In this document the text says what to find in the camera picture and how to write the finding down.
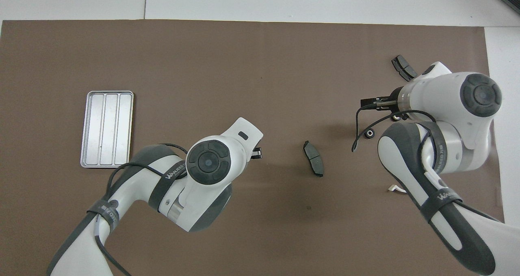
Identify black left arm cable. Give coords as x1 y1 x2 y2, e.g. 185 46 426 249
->
95 143 189 276

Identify dark grey brake pad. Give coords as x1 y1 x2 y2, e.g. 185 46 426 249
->
392 55 418 82
303 140 325 178

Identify brown table mat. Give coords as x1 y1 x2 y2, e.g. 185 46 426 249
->
0 19 505 276

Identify silver metal tray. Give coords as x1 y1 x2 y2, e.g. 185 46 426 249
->
80 91 134 169

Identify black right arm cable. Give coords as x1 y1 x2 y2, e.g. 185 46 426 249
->
351 99 439 175

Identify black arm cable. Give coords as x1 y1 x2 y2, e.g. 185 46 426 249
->
351 99 439 175
95 143 189 276

